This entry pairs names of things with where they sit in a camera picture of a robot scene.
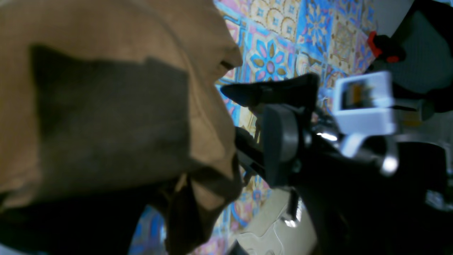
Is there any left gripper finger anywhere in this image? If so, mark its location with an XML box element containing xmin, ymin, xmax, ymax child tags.
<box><xmin>262</xmin><ymin>104</ymin><xmax>453</xmax><ymax>255</ymax></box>

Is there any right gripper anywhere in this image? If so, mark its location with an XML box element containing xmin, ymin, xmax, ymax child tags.
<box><xmin>220</xmin><ymin>71</ymin><xmax>400</xmax><ymax>227</ymax></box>

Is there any brown t-shirt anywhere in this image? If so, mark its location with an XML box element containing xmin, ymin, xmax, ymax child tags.
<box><xmin>0</xmin><ymin>0</ymin><xmax>242</xmax><ymax>255</ymax></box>

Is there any patterned tablecloth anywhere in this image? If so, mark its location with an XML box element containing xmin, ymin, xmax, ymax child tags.
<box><xmin>129</xmin><ymin>0</ymin><xmax>378</xmax><ymax>255</ymax></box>

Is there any red and black clamp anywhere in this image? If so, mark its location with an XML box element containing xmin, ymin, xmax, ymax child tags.
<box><xmin>367</xmin><ymin>31</ymin><xmax>407</xmax><ymax>63</ymax></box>

